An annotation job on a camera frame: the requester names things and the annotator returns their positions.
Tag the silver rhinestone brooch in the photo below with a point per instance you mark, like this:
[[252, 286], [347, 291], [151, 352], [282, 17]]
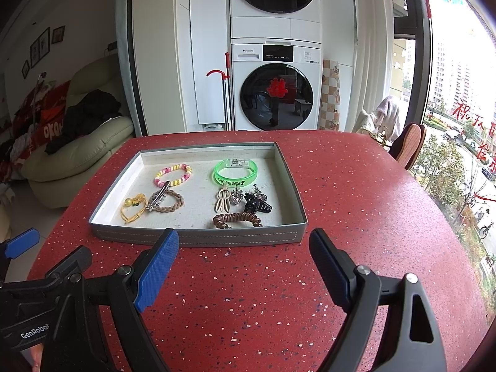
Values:
[[237, 198], [257, 192]]

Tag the cream looped hair clip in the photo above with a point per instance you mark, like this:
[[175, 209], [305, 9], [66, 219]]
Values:
[[224, 193]]

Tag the brown chair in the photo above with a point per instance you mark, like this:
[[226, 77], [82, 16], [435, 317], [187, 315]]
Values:
[[409, 147]]

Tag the red printed blanket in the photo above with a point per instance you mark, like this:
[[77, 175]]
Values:
[[52, 131]]

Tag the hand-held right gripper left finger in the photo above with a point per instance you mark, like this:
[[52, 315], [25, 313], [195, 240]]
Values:
[[157, 271]]

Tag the black clothing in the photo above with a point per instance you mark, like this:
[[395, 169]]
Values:
[[93, 112]]

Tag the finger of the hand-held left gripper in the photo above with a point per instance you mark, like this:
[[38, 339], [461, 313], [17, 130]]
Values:
[[73, 261], [22, 243]]

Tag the black hair claw clip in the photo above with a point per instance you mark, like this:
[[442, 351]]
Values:
[[255, 203]]

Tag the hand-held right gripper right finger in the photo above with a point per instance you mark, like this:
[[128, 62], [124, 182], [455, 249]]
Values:
[[329, 267]]

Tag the red window lettering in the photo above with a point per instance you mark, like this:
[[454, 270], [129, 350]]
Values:
[[463, 110]]

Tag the large black picture frame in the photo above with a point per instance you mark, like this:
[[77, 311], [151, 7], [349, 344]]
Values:
[[40, 44]]

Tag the silver metal hair clip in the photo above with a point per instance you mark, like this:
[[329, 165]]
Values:
[[159, 197]]

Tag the cream sofa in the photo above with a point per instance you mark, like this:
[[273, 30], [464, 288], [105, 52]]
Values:
[[69, 162]]

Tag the white fluffy cloth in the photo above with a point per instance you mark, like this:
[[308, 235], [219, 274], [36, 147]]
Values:
[[389, 116]]

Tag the white cabinet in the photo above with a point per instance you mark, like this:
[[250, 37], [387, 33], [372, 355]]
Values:
[[162, 46]]

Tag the pile of clothes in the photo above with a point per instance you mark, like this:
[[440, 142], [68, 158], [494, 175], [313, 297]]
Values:
[[23, 151]]

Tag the green plastic bangle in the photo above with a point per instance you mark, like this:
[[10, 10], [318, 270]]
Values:
[[232, 181]]

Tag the checkered beige panel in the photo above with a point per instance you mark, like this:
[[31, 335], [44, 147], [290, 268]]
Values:
[[330, 97]]

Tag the grey jewelry tray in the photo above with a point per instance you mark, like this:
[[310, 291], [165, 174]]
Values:
[[193, 217]]

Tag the small black picture frame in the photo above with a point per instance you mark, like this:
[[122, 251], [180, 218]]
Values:
[[58, 34], [25, 69]]

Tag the white washing machine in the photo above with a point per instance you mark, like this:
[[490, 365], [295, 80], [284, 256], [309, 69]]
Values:
[[277, 97]]

